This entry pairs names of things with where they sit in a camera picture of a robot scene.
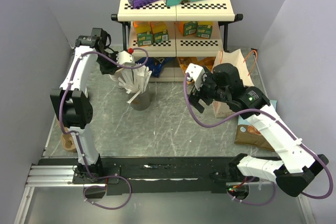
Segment green orange box far right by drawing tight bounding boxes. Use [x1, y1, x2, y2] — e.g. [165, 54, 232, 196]
[196, 21, 214, 39]

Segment blue snack bag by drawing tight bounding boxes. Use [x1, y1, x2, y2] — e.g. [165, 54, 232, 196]
[145, 57, 174, 78]

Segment green orange box far left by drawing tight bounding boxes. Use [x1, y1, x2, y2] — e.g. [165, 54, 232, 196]
[133, 22, 153, 47]

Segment stack of white lids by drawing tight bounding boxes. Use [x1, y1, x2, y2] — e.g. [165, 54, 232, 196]
[109, 73, 120, 82]

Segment bundle of wrapped white straws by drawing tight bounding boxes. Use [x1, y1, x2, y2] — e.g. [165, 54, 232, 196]
[118, 66, 152, 104]

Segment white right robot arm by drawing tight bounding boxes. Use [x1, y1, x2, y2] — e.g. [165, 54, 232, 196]
[184, 63, 333, 199]

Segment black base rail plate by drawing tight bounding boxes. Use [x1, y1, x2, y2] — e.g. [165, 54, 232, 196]
[25, 156, 279, 196]

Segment green orange box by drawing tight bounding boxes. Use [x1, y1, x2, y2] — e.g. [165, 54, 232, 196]
[175, 21, 197, 37]
[133, 22, 153, 47]
[150, 22, 169, 43]
[196, 21, 214, 39]

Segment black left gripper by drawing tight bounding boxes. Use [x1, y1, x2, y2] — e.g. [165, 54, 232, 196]
[97, 51, 124, 75]

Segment paper takeout bag orange handles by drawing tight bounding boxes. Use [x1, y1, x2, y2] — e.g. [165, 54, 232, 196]
[212, 49, 257, 118]

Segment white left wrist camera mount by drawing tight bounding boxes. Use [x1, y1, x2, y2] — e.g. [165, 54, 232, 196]
[116, 50, 135, 68]

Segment brown chips bag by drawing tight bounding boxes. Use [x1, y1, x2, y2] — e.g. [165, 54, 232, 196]
[234, 116, 274, 152]

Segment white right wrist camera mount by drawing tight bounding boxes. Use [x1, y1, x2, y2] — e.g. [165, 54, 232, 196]
[185, 63, 205, 91]

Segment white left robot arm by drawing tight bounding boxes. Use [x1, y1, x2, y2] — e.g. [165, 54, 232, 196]
[50, 28, 118, 183]

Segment orange snack bag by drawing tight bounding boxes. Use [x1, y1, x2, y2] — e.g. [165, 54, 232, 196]
[174, 57, 215, 78]

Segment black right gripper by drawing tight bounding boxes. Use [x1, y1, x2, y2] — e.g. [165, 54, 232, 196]
[184, 69, 229, 113]

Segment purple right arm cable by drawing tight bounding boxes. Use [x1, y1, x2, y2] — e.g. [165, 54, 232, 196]
[183, 72, 334, 206]

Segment grey straw holder cup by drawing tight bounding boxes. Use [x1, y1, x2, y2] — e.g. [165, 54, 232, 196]
[130, 87, 151, 111]

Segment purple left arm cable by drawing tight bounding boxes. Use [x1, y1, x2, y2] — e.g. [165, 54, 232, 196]
[58, 47, 149, 210]

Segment cream two-tier shelf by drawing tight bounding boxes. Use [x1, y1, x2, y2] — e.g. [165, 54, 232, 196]
[111, 0, 244, 82]

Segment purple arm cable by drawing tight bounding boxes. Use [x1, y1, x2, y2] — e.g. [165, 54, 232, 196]
[58, 47, 149, 210]
[183, 72, 334, 206]

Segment brown cardboard cup carrier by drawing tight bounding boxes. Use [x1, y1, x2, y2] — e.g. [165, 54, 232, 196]
[61, 134, 77, 153]

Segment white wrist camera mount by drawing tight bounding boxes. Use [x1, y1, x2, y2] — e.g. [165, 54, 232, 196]
[116, 50, 135, 68]
[185, 63, 205, 91]

